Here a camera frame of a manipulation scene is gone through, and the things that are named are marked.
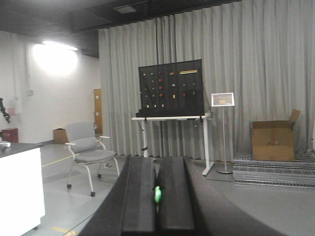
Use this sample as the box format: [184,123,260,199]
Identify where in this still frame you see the fluorescent ceiling light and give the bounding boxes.
[42,40,78,51]

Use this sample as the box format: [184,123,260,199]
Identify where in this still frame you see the red fire extinguisher box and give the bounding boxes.
[1,128,19,143]

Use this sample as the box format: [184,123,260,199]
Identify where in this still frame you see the picture sign on stand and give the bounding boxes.
[211,92,235,175]

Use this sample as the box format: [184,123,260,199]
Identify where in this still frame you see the black pegboard with buttons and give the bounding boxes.
[136,59,205,118]

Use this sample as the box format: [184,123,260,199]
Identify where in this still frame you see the grey curtain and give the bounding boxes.
[99,0,315,160]

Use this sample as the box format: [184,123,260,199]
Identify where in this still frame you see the large cardboard box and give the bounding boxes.
[251,110,301,162]

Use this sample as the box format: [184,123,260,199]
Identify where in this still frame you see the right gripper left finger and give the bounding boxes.
[80,156,156,236]

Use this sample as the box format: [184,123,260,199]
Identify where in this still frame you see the small cardboard box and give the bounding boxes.
[53,128,68,144]

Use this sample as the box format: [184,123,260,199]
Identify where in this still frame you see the white standing desk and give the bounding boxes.
[131,112,215,177]

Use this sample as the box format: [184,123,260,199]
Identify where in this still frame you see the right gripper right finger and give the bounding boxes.
[157,157,282,236]

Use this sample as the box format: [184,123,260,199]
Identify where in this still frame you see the grey office chair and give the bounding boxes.
[65,121,120,197]

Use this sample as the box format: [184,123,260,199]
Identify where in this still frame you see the stack of metal grates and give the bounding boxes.
[233,150,315,190]

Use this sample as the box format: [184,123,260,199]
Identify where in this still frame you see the white lab counter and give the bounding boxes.
[0,141,45,236]

